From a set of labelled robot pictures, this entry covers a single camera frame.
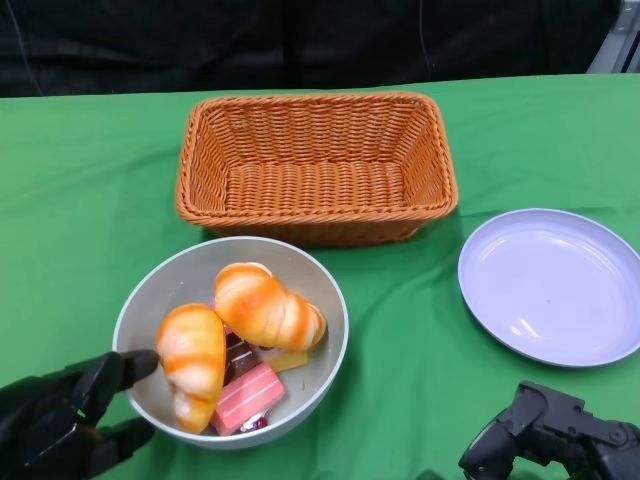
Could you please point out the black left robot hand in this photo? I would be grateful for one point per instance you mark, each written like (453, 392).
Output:
(40, 425)

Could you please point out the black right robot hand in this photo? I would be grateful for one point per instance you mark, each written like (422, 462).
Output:
(550, 425)

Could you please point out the orange striped bread roll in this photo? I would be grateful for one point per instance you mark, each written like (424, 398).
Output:
(265, 310)
(192, 360)

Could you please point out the grey-green bowl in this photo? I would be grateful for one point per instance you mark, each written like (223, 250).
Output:
(185, 275)

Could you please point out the coral pink layer cake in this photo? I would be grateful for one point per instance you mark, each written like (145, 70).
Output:
(247, 397)

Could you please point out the chocolate brown layer cake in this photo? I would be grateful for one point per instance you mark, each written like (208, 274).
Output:
(240, 357)

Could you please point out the small purple berry cake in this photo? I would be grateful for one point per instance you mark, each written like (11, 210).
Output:
(254, 425)

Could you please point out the yellow cake with fruit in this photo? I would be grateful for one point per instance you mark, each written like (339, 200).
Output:
(292, 361)

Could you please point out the lilac plate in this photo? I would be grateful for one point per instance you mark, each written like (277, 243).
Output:
(545, 280)

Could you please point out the orange wicker basket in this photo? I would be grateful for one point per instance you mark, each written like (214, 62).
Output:
(315, 190)

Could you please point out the green tablecloth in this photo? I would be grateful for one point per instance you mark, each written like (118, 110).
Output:
(75, 200)

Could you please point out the black backdrop cloth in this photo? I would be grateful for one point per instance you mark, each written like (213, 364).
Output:
(250, 45)

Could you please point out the grey metal frame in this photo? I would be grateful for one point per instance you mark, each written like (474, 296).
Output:
(615, 45)

